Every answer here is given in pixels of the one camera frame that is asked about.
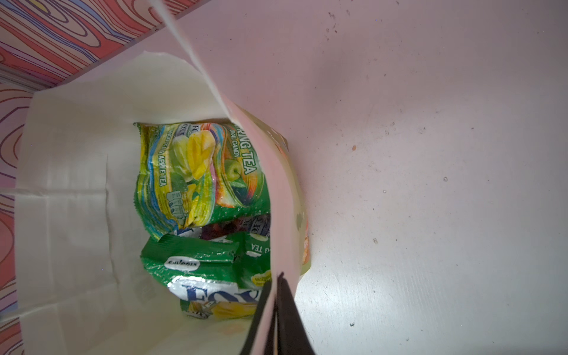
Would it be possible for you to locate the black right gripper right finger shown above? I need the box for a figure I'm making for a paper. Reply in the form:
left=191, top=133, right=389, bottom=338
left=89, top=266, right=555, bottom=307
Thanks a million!
left=276, top=273, right=315, bottom=355

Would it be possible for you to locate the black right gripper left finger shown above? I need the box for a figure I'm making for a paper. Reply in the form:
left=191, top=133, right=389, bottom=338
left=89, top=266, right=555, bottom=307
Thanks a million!
left=240, top=281, right=276, bottom=355

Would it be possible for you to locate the green yellow Fox's candy packet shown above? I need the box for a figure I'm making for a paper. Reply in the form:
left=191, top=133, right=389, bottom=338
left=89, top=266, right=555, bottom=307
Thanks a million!
left=167, top=276, right=262, bottom=320

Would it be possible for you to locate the dark green snack packet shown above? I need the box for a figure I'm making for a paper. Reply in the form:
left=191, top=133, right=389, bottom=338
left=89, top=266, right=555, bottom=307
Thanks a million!
left=141, top=232, right=272, bottom=289

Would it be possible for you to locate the white paper gift bag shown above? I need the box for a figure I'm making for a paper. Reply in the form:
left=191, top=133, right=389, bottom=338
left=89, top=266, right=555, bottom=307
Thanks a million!
left=14, top=1, right=307, bottom=354

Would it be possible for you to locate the purple Fox's candy packet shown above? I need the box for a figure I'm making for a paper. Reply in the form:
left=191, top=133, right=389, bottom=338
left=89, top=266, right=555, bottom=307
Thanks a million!
left=174, top=214, right=271, bottom=241

